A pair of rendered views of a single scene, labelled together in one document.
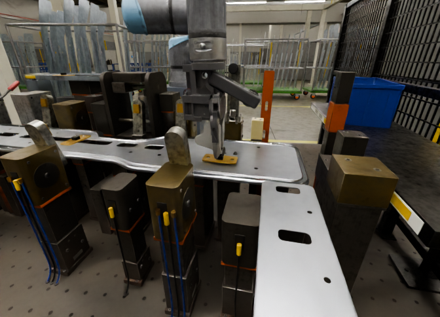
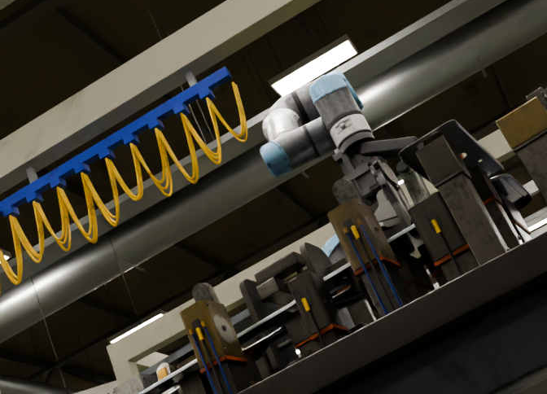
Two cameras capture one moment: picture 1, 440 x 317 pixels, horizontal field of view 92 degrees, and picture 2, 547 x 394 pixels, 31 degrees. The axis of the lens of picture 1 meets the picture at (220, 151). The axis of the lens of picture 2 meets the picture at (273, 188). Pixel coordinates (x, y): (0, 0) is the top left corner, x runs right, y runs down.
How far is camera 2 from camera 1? 1.50 m
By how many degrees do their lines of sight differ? 49
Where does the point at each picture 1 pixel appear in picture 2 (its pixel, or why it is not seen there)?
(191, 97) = (351, 173)
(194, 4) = (324, 103)
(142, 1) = (279, 139)
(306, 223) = (470, 158)
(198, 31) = (334, 118)
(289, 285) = not seen: hidden behind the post
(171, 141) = (340, 190)
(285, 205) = not seen: hidden behind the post
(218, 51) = (358, 124)
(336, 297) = (457, 135)
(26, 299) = not seen: outside the picture
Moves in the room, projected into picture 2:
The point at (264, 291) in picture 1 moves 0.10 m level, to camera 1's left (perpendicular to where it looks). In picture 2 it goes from (414, 159) to (356, 189)
